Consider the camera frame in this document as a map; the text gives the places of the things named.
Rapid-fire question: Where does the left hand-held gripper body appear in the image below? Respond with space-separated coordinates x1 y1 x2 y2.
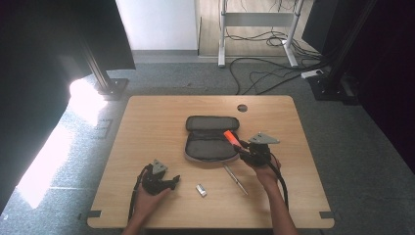
142 158 174 196

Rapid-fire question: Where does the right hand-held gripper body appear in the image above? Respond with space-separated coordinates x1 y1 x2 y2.
242 131 281 167

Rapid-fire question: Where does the orange highlighter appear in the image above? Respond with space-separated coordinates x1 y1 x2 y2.
222 129 245 149

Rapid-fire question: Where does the small white eraser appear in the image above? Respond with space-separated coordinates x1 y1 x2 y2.
195 183 208 199

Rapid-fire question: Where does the silver pen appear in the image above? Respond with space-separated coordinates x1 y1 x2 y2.
221 163 250 197

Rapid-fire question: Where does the black zip pencil case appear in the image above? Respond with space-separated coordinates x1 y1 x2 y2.
183 115 242 164

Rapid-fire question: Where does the person's right hand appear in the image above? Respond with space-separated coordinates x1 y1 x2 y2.
248 158 283 192

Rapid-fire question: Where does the person's left hand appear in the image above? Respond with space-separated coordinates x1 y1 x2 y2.
132 185 173 223

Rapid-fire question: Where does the grey floor socket plate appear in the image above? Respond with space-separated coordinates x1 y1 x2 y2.
92 118 115 140

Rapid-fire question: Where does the white power strip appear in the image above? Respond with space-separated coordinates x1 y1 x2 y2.
300 69 325 80

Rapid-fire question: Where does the black metal stand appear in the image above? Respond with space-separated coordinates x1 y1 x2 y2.
307 0 381 103
75 30 130 102

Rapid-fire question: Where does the black curtain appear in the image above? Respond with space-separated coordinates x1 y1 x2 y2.
300 0 415 174
0 0 137 215

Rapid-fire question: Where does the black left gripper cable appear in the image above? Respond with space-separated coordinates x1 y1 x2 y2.
127 164 154 223

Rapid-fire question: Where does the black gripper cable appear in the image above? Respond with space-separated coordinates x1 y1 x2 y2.
268 152 291 211
127 164 154 223

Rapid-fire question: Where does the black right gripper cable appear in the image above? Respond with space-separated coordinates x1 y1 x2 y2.
268 152 291 211

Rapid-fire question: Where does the black floor cable loop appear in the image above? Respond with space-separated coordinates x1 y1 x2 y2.
228 56 329 96

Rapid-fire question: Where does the tangle of black floor cables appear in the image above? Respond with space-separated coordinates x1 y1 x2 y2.
224 27 324 59

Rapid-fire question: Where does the white metal desk frame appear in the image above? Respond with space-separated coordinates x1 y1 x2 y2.
217 0 306 69

